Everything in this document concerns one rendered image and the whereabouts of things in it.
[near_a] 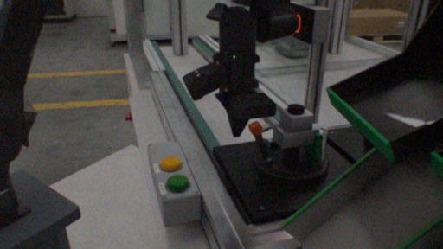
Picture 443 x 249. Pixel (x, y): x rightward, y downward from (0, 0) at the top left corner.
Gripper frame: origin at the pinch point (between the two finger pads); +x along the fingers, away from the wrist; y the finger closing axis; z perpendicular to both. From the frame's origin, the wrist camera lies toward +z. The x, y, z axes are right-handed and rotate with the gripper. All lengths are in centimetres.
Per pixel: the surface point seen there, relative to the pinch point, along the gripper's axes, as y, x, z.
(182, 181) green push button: -1.0, 11.5, 9.6
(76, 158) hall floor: -190, 108, 55
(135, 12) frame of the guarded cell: -82, -6, 10
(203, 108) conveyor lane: -44.5, 17.2, -4.8
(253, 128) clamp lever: 0.8, 1.9, -2.9
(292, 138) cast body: 1.9, 4.4, -9.8
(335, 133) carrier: -10.0, 11.9, -27.0
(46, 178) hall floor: -169, 108, 73
